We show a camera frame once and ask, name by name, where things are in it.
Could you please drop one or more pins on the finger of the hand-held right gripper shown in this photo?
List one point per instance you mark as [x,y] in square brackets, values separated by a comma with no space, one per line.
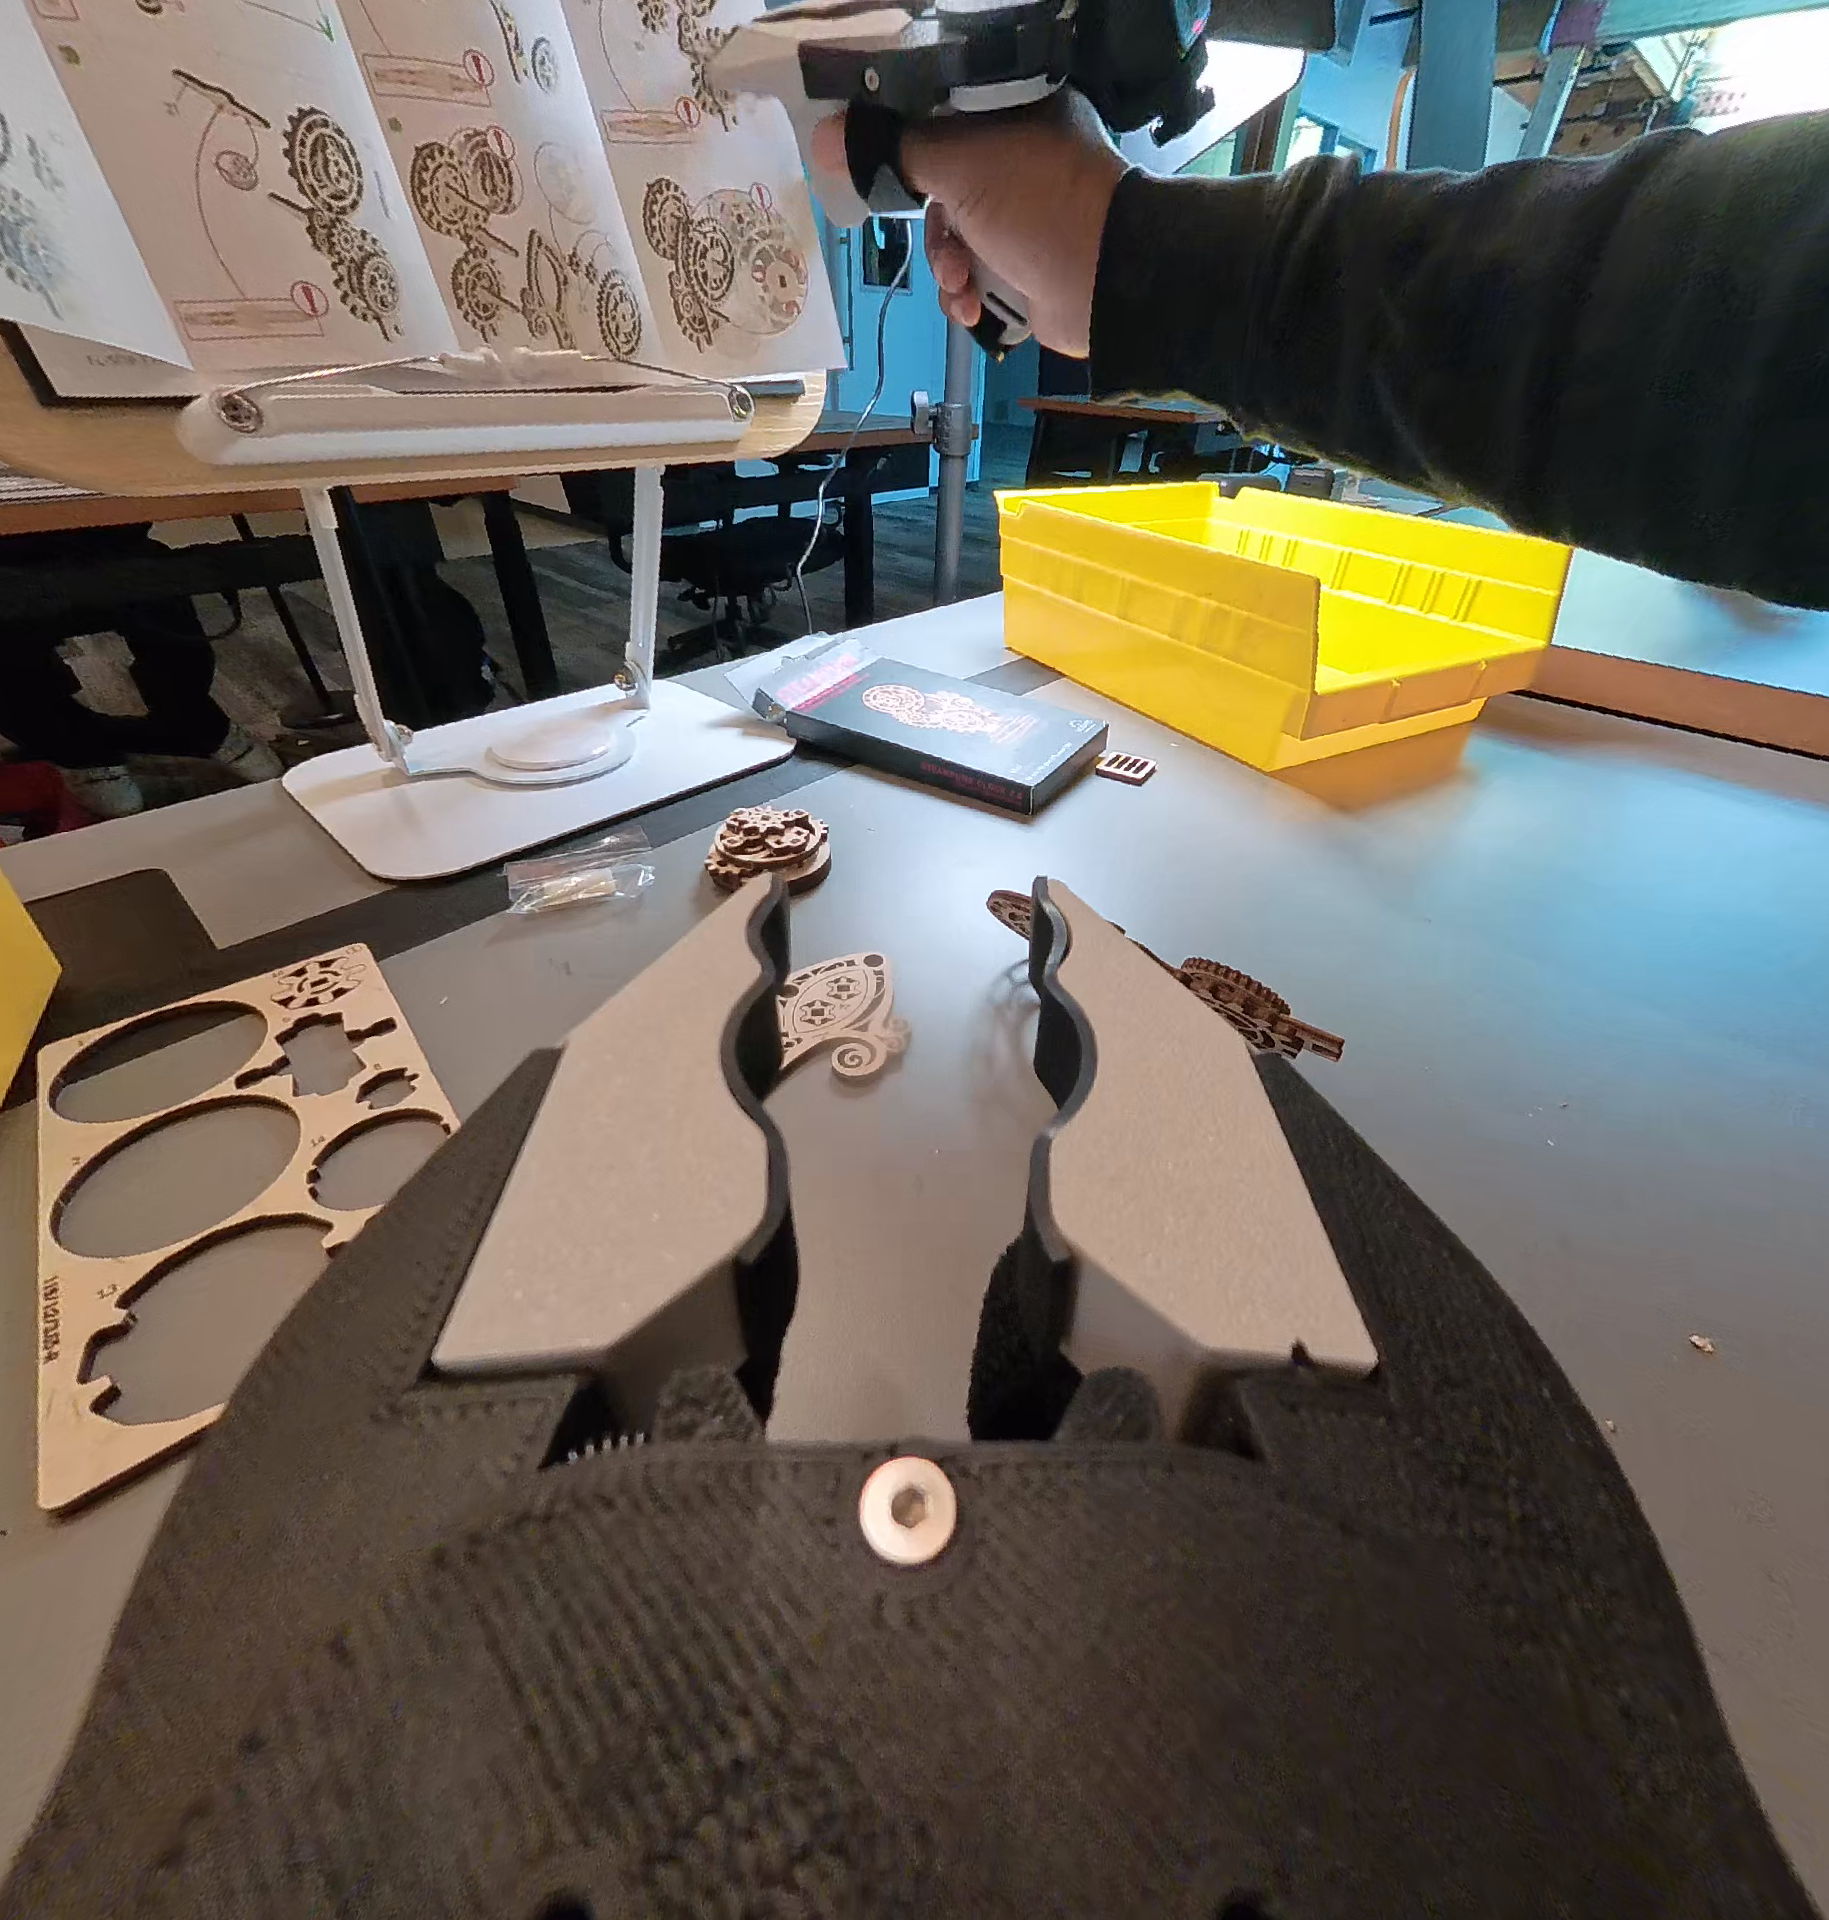
[796,45]

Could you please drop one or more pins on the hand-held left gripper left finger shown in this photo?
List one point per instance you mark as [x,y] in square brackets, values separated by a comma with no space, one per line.
[615,1185]

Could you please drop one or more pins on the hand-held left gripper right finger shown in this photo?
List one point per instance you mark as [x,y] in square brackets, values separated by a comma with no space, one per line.
[1200,1201]

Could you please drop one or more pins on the wooden gear key assembly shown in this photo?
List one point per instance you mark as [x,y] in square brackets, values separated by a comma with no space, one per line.
[1244,996]

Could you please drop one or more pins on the paper instruction booklet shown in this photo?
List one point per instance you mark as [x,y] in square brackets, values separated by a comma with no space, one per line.
[329,91]

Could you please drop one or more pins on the person's right forearm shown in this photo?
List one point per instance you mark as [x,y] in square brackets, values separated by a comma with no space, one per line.
[1455,330]

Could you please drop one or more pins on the person's right hand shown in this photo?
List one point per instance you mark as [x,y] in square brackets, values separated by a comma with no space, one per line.
[1021,210]

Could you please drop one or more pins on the ornate wooden leaf piece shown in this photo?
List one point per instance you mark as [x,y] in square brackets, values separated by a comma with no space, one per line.
[841,1005]

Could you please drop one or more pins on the clear plastic parts bag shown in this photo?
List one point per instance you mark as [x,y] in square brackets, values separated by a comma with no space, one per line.
[576,876]

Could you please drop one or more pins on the round wooden gear assembly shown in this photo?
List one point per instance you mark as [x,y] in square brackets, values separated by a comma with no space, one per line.
[766,841]

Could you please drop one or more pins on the wooden background table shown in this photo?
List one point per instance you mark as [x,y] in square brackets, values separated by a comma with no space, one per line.
[103,506]
[1094,408]

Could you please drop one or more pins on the small wooden grille piece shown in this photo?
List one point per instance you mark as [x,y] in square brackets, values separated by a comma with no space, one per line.
[1124,767]

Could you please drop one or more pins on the black office chair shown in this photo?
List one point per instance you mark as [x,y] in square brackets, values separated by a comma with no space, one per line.
[720,525]

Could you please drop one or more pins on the white book stand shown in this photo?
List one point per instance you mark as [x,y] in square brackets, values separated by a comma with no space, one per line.
[464,412]

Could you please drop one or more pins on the black puzzle box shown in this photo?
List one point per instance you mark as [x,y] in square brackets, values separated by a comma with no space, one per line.
[946,736]

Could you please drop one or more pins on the clear plastic wrapper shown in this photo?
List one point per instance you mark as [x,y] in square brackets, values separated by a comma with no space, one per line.
[796,660]

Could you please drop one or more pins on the empty wooden cutout sheet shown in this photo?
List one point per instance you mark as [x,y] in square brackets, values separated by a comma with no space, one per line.
[57,1441]

